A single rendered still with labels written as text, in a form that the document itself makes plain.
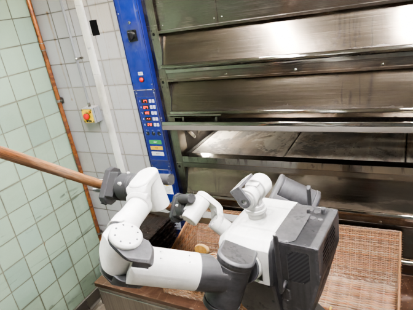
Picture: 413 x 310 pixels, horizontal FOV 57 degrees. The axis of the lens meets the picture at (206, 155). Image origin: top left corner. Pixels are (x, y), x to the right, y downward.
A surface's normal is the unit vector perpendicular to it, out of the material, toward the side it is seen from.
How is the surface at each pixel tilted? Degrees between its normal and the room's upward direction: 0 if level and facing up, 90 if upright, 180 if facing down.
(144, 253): 30
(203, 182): 70
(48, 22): 90
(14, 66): 90
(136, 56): 90
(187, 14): 91
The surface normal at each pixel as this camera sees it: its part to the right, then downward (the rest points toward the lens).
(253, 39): -0.47, 0.06
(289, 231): -0.16, -0.92
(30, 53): 0.88, 0.04
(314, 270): -0.51, 0.39
